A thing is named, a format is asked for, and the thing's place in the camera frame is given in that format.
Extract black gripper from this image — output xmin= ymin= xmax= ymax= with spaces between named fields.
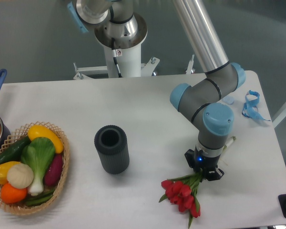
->
xmin=184 ymin=147 xmax=225 ymax=181

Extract red tulip bouquet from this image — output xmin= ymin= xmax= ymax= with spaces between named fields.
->
xmin=159 ymin=170 xmax=204 ymax=228

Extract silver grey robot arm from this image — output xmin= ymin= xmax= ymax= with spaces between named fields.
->
xmin=67 ymin=0 xmax=246 ymax=181

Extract small pale blue cap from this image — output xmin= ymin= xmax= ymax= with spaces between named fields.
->
xmin=222 ymin=95 xmax=235 ymax=105

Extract tangled blue ribbon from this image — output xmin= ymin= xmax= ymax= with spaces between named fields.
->
xmin=241 ymin=90 xmax=271 ymax=121

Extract dark grey ribbed vase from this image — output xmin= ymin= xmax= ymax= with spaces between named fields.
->
xmin=94 ymin=125 xmax=130 ymax=175

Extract purple sweet potato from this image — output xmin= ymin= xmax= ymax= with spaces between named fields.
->
xmin=44 ymin=154 xmax=63 ymax=186

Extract green bok choy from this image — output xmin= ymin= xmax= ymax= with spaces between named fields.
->
xmin=21 ymin=137 xmax=55 ymax=196

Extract green bean pods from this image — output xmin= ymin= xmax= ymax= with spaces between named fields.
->
xmin=24 ymin=189 xmax=55 ymax=207

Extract cream white onion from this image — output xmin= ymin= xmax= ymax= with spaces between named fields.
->
xmin=7 ymin=163 xmax=34 ymax=189

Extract woven wicker basket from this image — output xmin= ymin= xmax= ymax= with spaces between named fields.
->
xmin=0 ymin=122 xmax=70 ymax=216

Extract dark green cucumber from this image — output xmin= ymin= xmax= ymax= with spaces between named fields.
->
xmin=0 ymin=136 xmax=31 ymax=165

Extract orange fruit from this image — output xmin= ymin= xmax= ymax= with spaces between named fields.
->
xmin=0 ymin=183 xmax=27 ymax=204

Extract yellow bell pepper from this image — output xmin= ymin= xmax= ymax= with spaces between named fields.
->
xmin=0 ymin=161 xmax=20 ymax=185

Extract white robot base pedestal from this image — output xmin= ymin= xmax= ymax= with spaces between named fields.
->
xmin=72 ymin=42 xmax=196 ymax=81

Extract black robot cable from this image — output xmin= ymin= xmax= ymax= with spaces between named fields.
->
xmin=110 ymin=37 xmax=123 ymax=78

